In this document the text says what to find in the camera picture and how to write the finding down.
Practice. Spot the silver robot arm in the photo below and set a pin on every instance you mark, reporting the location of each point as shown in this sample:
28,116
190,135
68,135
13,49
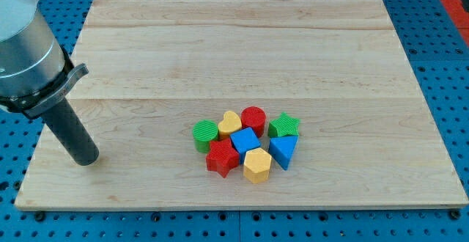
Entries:
36,72

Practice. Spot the yellow hexagon block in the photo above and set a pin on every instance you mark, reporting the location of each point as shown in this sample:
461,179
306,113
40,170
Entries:
256,166

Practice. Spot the light wooden board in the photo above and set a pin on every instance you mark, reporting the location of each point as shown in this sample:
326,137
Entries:
156,67

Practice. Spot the yellow heart block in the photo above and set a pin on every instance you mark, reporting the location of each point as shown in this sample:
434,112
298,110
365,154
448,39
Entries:
230,123

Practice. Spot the red cylinder block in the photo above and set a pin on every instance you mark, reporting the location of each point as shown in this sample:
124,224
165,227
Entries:
254,117

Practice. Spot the blue cube block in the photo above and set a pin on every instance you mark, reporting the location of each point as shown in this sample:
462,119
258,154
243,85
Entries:
243,141

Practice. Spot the green cylinder block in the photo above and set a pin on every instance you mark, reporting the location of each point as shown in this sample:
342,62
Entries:
204,131

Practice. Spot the red star block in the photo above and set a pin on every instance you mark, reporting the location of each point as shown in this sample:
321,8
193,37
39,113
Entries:
222,157

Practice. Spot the green star block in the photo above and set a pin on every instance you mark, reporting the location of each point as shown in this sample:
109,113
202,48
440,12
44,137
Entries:
284,125

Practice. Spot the blue triangle block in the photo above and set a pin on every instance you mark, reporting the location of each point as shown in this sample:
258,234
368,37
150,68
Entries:
282,149

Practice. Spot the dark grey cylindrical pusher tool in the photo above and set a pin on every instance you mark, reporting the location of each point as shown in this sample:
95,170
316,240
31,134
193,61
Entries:
71,133

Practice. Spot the red strip at table edge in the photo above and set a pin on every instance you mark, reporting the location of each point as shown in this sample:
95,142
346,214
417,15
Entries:
451,3

